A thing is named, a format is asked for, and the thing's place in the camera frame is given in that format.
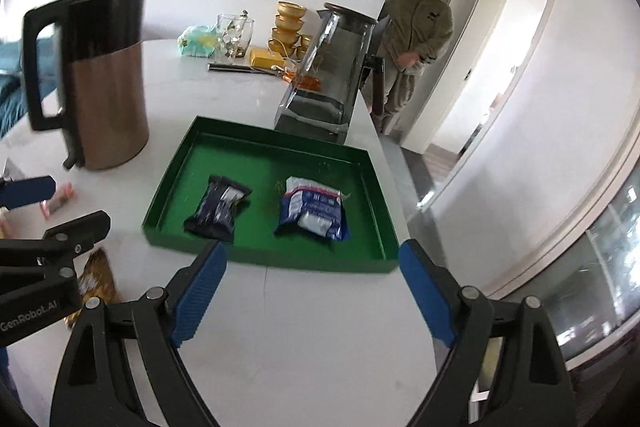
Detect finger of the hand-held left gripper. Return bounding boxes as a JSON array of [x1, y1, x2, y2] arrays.
[[0, 176, 57, 210], [0, 210, 112, 293]]

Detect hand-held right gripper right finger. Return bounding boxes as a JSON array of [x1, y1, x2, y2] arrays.
[[397, 238, 576, 427]]

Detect green tray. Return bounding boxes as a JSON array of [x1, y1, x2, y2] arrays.
[[141, 116, 401, 275]]

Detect blue white snack packet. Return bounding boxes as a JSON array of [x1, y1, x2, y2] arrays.
[[274, 176, 351, 244]]

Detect gold foil snack packet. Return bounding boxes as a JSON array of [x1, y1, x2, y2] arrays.
[[65, 248, 118, 328]]

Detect green plastic bag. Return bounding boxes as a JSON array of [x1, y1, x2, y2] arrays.
[[178, 25, 221, 58]]

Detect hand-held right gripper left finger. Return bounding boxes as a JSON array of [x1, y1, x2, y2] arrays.
[[50, 239, 228, 427]]

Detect rose gold black kettle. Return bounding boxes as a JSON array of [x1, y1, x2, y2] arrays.
[[22, 0, 151, 172]]

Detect pink snack packet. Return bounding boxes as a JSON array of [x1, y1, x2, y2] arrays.
[[40, 184, 76, 220]]

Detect clear glass cup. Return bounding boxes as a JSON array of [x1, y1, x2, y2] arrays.
[[216, 11, 255, 60]]

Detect dark blue snack packet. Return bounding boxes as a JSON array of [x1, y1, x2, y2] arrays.
[[183, 174, 252, 243]]

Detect glass sliding door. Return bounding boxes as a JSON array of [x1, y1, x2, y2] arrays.
[[520, 177, 640, 358]]

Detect teal sofa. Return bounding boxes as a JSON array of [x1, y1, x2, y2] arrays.
[[0, 38, 56, 138]]

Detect stack of gold bowls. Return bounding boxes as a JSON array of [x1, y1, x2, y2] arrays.
[[266, 0, 315, 60]]

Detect orange handled scissors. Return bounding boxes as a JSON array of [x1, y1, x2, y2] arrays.
[[207, 63, 323, 90]]

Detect glass pitcher with black handle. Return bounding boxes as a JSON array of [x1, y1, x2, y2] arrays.
[[273, 3, 387, 145]]

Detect yellow box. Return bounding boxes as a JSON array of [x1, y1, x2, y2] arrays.
[[249, 48, 291, 68]]

